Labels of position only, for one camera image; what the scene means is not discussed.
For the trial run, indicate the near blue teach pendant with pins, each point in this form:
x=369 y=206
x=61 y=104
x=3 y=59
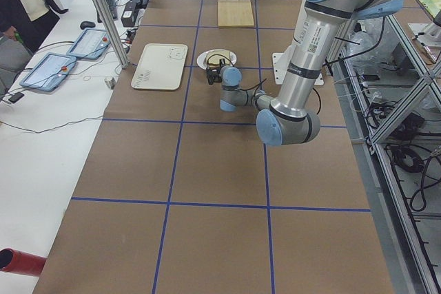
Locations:
x=49 y=72

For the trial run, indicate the blue teach pendant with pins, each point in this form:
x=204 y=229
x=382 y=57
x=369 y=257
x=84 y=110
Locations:
x=49 y=72
x=90 y=44

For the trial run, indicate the seated person dark clothes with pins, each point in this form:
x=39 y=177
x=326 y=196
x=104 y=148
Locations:
x=29 y=21

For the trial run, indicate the small metal cylinder weight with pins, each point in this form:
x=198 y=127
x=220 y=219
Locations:
x=110 y=82

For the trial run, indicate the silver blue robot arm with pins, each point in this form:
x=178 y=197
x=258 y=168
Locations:
x=284 y=120

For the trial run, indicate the cream bear tray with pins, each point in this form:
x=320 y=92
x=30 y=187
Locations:
x=160 y=67

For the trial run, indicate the black keyboard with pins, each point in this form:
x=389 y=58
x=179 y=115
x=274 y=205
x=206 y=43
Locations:
x=112 y=7

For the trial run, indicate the red cylinder bottle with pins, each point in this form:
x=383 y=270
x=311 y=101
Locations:
x=21 y=263

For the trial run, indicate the aluminium frame post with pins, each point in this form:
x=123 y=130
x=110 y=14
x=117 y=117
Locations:
x=108 y=22

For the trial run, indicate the black computer mouse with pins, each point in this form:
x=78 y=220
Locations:
x=87 y=24

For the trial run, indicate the wooden cutting board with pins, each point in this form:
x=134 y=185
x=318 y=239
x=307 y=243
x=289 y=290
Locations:
x=235 y=14

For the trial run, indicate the far blue teach pendant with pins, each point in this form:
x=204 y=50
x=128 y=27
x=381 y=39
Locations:
x=90 y=44

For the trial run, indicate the white round plate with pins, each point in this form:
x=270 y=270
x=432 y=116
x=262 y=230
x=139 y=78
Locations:
x=201 y=59

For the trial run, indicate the white bread slice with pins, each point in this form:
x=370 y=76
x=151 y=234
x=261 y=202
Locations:
x=217 y=58

